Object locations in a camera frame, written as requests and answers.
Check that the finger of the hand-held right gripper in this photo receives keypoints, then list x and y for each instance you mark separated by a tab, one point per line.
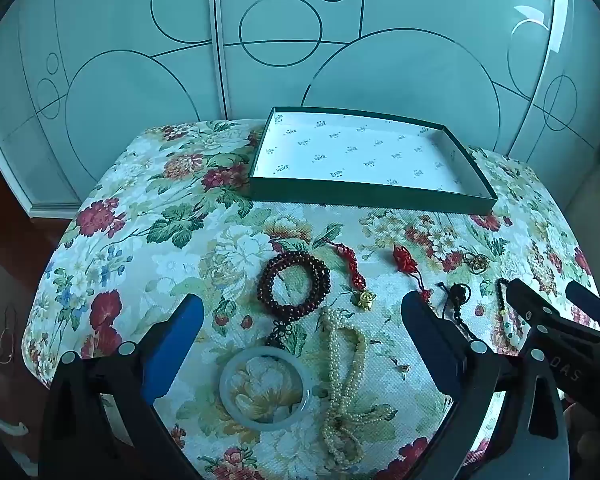
585	300
530	300

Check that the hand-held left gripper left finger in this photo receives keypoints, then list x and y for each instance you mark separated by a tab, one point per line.
180	340

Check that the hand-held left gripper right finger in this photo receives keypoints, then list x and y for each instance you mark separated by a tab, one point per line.
422	332

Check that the white jade bangle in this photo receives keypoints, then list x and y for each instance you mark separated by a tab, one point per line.
226	391

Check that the red knot tassel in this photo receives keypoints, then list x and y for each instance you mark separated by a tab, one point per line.
405	257

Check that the green shallow cardboard box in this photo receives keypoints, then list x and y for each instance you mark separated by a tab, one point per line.
360	152

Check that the small metal earring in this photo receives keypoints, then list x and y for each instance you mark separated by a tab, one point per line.
404	369

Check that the floral tablecloth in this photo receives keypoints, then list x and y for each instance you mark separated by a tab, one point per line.
155	270

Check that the frosted glass wardrobe door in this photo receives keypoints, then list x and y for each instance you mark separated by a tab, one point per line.
570	110
105	20
405	10

